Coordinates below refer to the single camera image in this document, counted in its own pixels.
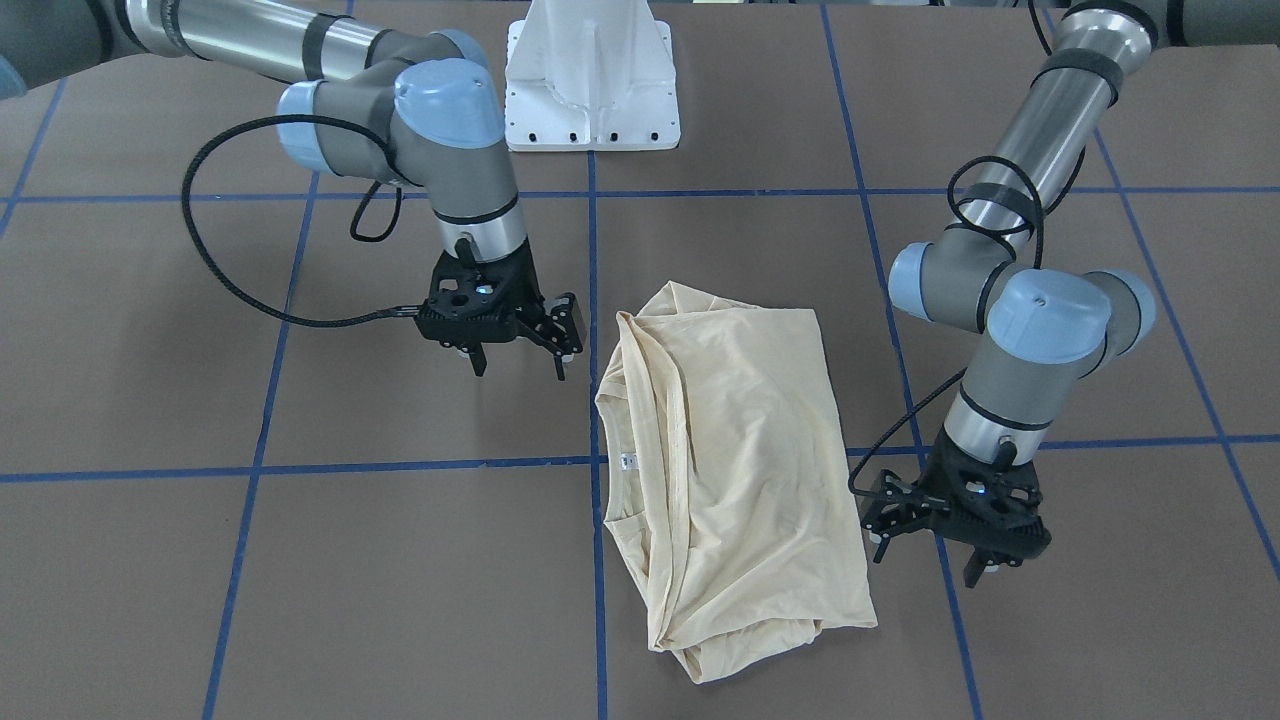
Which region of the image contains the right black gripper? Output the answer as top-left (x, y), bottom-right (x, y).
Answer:
top-left (415, 245), bottom-right (582, 382)

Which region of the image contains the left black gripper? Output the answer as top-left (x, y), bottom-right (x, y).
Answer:
top-left (860, 430), bottom-right (1052, 589)

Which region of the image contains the beige long-sleeve printed shirt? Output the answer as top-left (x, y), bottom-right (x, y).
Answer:
top-left (595, 281), bottom-right (878, 684)

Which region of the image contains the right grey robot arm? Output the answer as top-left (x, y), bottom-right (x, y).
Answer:
top-left (1, 1), bottom-right (582, 377)

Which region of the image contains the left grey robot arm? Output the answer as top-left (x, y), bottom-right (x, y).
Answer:
top-left (855, 1), bottom-right (1279, 588)

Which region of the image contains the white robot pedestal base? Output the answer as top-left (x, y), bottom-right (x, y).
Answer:
top-left (506, 1), bottom-right (682, 152)

